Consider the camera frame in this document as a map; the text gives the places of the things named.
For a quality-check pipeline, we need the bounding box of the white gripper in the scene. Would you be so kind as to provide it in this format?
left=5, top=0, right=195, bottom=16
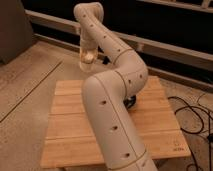
left=80, top=29, right=98, bottom=55

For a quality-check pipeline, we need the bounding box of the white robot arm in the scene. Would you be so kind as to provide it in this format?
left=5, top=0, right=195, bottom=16
left=74, top=2, right=157, bottom=171

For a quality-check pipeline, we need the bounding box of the grey cabinet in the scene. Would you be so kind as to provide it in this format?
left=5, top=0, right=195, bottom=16
left=0, top=0, right=36, bottom=64

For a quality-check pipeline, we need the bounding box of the black bowl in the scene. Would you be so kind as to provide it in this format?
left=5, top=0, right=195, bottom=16
left=124, top=96, right=137, bottom=109

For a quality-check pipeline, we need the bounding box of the wooden board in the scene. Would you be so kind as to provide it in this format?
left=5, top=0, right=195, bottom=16
left=41, top=76, right=191, bottom=168

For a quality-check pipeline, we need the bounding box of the wooden shelf rail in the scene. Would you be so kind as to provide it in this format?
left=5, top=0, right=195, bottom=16
left=26, top=10, right=213, bottom=72

